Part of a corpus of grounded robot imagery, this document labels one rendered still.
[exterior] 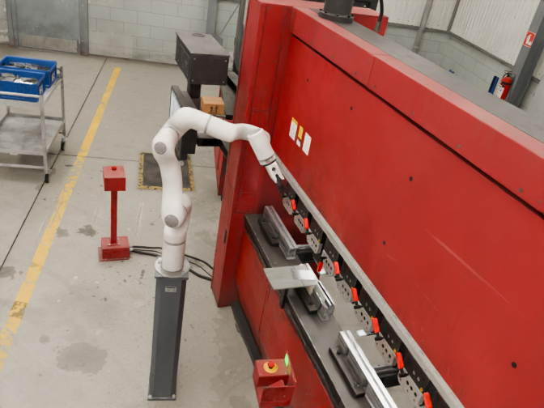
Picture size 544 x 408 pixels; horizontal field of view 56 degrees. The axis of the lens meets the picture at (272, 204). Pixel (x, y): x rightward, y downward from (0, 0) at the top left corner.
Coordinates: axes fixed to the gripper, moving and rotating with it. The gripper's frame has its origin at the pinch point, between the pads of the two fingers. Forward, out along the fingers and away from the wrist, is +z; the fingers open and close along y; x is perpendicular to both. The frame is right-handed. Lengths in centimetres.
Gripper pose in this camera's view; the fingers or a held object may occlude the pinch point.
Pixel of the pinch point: (281, 188)
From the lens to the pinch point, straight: 249.0
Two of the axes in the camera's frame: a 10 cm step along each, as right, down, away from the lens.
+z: 4.1, 8.2, 4.1
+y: -2.6, -3.3, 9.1
